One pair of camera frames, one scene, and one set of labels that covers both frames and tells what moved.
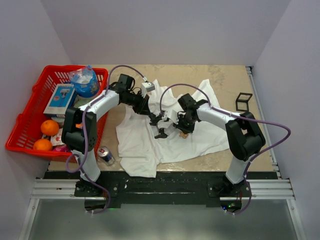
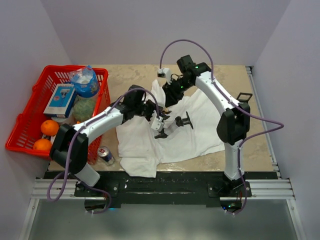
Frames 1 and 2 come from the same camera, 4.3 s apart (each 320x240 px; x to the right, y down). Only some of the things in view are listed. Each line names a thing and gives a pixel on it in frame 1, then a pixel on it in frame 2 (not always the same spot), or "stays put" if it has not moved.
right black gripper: (179, 125) → (172, 96)
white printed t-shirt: (145, 141) stays put
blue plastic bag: (84, 81) stays put
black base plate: (166, 189) stays put
